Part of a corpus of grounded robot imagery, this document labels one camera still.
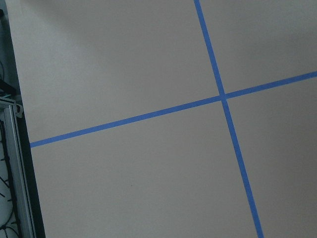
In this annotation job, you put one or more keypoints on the aluminium side rail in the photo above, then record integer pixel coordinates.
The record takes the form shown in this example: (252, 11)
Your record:
(16, 219)

